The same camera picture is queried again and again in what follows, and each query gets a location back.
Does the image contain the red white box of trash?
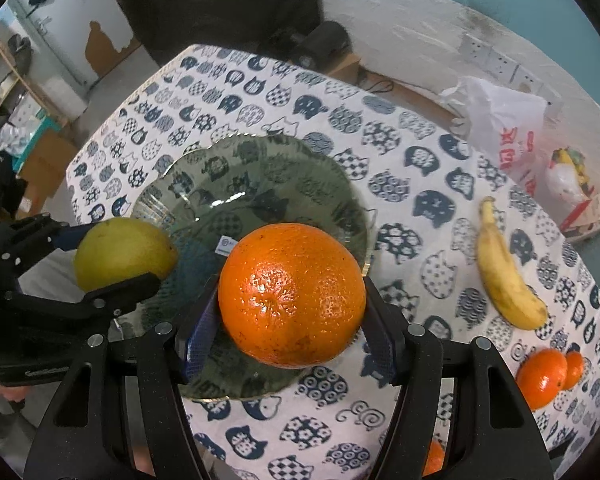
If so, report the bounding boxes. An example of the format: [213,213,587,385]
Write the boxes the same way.
[544,148,600,232]

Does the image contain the small orange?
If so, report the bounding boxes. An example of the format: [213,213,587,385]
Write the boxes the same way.
[562,351,584,390]
[422,440,445,477]

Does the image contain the cat pattern tablecloth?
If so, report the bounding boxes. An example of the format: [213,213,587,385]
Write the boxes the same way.
[67,46,600,477]

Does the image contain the large orange top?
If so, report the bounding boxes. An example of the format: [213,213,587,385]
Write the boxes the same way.
[218,223,366,368]

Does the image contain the white plastic bag red print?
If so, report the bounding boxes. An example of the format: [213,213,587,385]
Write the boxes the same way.
[440,76,547,196]

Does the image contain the wall power sockets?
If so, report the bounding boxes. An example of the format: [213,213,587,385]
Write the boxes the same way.
[458,32,564,118]

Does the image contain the black hanging coat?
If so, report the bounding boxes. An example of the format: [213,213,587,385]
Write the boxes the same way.
[116,0,322,65]

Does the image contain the green yellow pear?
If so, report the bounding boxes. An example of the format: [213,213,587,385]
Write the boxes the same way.
[73,218,178,292]

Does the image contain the yellow banana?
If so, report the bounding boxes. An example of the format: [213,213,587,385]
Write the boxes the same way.
[477,196,548,330]

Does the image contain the large orange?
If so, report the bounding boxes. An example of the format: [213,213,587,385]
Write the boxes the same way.
[516,349,568,411]
[218,223,366,368]

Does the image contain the black speaker on box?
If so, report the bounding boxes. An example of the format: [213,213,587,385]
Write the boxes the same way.
[272,21,351,72]

